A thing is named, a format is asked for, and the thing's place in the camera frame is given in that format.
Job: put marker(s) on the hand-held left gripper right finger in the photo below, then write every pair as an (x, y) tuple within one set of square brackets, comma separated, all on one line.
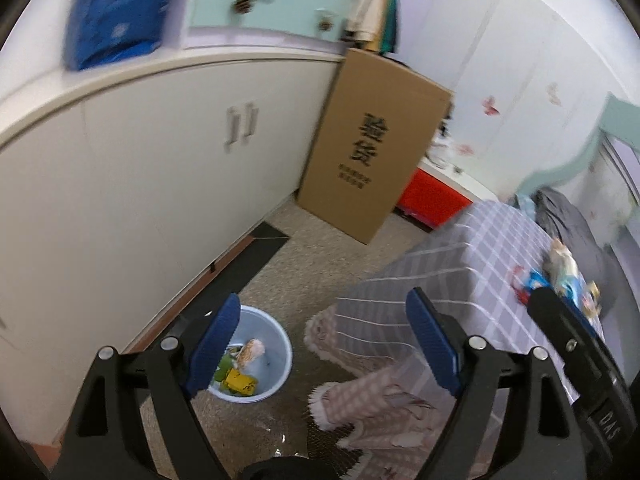
[(434, 347)]

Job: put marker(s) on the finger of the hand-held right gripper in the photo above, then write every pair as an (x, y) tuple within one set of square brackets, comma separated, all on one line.
[(570, 345)]

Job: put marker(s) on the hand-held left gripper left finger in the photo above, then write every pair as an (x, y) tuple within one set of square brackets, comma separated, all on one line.
[(216, 347)]

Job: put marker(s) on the light blue plastic bin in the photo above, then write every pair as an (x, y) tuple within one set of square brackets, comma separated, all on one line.
[(274, 355)]

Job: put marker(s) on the green wrapper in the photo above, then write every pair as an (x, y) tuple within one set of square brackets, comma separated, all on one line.
[(225, 363)]

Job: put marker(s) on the beige pink wrapper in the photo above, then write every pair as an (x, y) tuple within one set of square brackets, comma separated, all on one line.
[(250, 351)]

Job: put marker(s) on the blue yellow snack packet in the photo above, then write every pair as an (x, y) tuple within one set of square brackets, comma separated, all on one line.
[(582, 297)]

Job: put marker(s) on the beige snack packet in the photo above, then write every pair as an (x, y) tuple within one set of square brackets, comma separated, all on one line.
[(562, 260)]

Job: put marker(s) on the pink plaid blanket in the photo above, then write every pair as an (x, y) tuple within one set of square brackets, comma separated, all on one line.
[(360, 400)]

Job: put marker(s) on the black floor mat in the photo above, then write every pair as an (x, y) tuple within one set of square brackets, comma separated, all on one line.
[(260, 250)]

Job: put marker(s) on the grey plaid bed sheet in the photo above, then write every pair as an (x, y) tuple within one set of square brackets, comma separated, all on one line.
[(475, 245)]

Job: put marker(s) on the dark grey quilt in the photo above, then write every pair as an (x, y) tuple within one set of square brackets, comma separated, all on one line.
[(570, 220)]

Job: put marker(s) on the light blue cloth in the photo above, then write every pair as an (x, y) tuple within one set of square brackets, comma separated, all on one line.
[(526, 204)]

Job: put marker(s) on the red storage box white lid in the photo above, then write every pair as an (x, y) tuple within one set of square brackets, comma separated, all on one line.
[(435, 195)]

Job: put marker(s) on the tall cardboard box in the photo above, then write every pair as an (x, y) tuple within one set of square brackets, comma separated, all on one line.
[(360, 185)]

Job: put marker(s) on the white low cabinet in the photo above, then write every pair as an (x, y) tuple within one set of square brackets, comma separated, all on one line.
[(125, 185)]

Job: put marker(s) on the pink butterfly sticker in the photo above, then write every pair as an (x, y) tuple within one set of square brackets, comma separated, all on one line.
[(465, 149)]

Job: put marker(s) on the teal bed headboard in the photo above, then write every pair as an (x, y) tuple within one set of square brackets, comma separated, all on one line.
[(612, 115)]

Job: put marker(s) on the red butterfly sticker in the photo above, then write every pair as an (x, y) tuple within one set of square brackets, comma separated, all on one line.
[(490, 106)]

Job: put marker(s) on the pale butterfly sticker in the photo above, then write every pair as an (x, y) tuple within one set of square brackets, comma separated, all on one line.
[(552, 92)]

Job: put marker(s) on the white wardrobe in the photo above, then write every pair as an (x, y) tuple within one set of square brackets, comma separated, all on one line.
[(525, 35)]

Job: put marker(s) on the green hanging garment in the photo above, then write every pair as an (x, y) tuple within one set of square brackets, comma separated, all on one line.
[(391, 20)]

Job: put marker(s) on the blue plastic bag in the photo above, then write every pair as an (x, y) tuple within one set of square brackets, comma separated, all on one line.
[(115, 25)]

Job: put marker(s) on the teal drawer unit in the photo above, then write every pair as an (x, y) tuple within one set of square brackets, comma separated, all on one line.
[(280, 15)]

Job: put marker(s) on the round drawer knob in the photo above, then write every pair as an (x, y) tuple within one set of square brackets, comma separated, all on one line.
[(242, 6), (325, 24)]

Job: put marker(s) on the beige hanging garment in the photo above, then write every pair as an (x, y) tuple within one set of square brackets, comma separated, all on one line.
[(367, 0)]

